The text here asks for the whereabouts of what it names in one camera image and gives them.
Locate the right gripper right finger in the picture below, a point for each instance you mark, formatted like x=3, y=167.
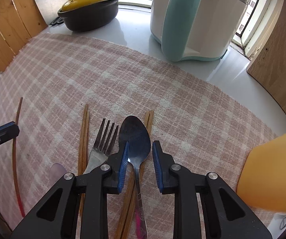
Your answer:
x=225, y=214

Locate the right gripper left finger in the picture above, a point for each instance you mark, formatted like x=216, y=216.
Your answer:
x=56, y=213

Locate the wooden chopstick red tip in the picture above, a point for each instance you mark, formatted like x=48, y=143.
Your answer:
x=14, y=167

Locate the metal fork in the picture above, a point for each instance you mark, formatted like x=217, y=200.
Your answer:
x=103, y=145

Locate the metal spoon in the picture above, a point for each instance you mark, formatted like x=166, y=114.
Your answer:
x=138, y=138

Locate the yellow plastic utensil container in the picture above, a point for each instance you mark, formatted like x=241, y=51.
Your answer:
x=262, y=183

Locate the pink plaid cloth mat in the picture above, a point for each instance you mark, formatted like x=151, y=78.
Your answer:
x=59, y=76

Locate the pine plank panel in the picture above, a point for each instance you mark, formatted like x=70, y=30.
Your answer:
x=20, y=20

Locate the black scissors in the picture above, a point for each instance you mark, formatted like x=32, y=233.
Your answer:
x=57, y=21

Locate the large wooden board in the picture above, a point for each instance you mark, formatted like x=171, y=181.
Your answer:
x=269, y=67

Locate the black pot yellow lid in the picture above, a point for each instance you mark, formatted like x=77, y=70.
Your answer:
x=87, y=15

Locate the white teal electric pot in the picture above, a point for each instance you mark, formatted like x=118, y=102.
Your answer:
x=195, y=29

